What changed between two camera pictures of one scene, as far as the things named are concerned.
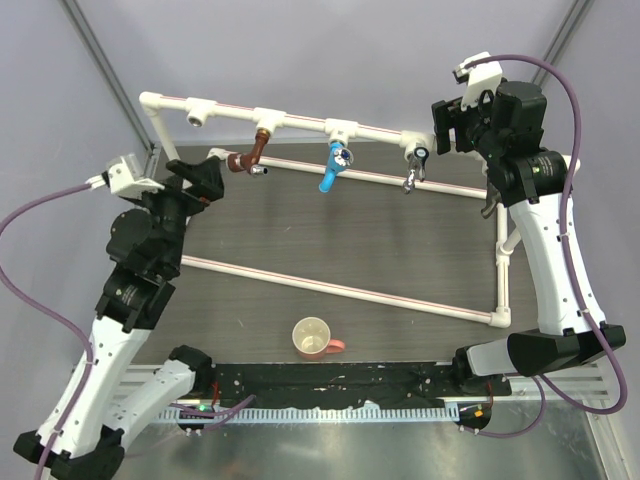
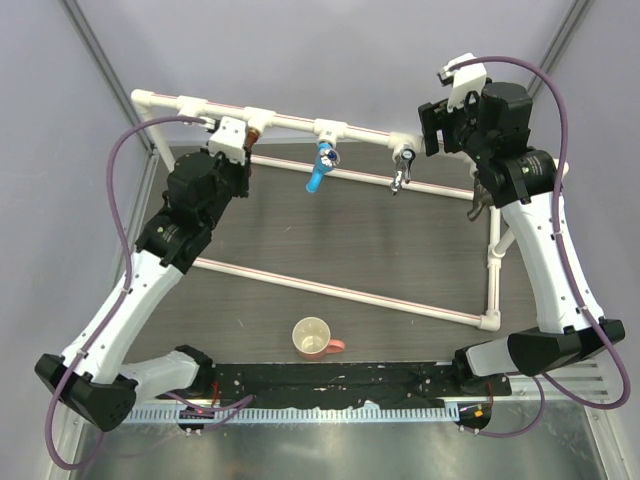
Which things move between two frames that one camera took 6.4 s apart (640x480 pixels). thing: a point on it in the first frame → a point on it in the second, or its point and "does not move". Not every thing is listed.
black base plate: x=397 y=382 does not move
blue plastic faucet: x=339 y=158 → x=327 y=159
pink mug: x=311 y=339 does not move
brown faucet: x=248 y=160 → x=253 y=134
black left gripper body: x=172 y=206 → x=234 y=176
